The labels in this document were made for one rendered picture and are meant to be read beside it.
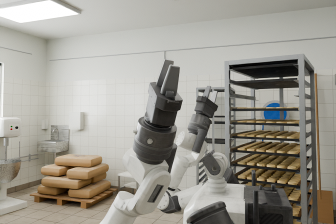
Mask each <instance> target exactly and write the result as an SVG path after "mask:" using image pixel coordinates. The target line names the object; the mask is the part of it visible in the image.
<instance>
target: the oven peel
mask: <svg viewBox="0 0 336 224"><path fill-rule="evenodd" d="M314 80H315V107H316V134H317V162H318V189H319V190H317V215H318V223H326V224H334V208H333V191H328V190H321V168H320V142H319V116H318V89H317V74H316V73H315V74H314ZM312 191H313V190H312V189H309V191H308V192H309V193H312ZM312 204H313V197H312V198H311V200H310V203H309V205H312ZM312 217H313V208H312V211H311V214H310V217H309V218H311V219H312Z"/></svg>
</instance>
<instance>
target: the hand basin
mask: <svg viewBox="0 0 336 224"><path fill-rule="evenodd" d="M41 129H48V119H42V120H41ZM83 129H84V112H69V125H51V133H50V140H43V141H38V142H37V151H38V152H48V153H54V161H53V164H55V159H56V153H58V152H64V151H68V150H69V130H83Z"/></svg>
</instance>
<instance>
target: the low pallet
mask: <svg viewBox="0 0 336 224"><path fill-rule="evenodd" d="M117 190H118V188H109V189H107V190H105V191H103V192H101V193H99V194H97V195H95V196H94V197H92V198H89V199H87V198H77V197H70V196H69V194H68V193H69V191H66V192H63V193H61V194H58V195H50V194H41V193H38V192H37V193H36V192H35V193H32V194H30V195H29V196H33V197H34V202H37V203H40V202H42V201H45V200H47V199H57V205H60V206H62V205H64V204H67V203H69V202H71V201H74V202H81V205H80V208H83V209H87V208H89V207H91V206H92V205H94V204H96V203H98V202H100V201H102V200H104V199H106V198H107V197H109V196H111V195H113V192H115V191H117Z"/></svg>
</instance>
